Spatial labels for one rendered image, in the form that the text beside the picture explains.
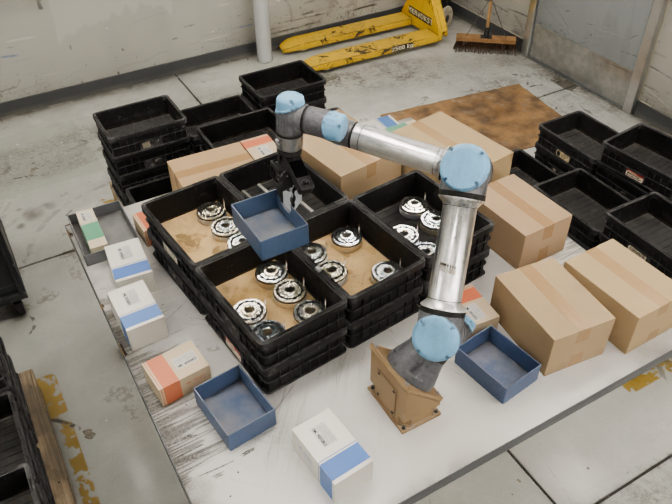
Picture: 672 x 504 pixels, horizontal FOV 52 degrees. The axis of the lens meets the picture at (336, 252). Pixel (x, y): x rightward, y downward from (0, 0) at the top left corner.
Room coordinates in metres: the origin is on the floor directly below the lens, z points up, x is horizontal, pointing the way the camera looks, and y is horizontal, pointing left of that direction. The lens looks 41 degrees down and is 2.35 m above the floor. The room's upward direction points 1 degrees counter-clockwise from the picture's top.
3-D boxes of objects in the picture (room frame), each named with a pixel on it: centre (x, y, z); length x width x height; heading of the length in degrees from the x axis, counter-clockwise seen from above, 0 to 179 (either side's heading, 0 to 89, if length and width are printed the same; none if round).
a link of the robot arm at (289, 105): (1.64, 0.12, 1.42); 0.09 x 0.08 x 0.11; 67
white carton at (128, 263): (1.78, 0.71, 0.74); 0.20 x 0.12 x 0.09; 25
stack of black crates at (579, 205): (2.52, -1.14, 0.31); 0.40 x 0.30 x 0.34; 30
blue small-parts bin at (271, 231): (1.58, 0.19, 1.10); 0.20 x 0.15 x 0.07; 30
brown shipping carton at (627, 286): (1.60, -0.91, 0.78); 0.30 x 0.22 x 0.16; 31
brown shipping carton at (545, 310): (1.51, -0.66, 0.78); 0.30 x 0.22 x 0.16; 23
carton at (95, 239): (1.99, 0.89, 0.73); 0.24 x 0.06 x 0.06; 28
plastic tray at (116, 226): (2.01, 0.86, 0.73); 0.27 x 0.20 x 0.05; 28
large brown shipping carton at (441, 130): (2.32, -0.44, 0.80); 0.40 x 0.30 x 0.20; 37
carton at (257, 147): (2.39, 0.29, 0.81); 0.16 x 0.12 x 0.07; 28
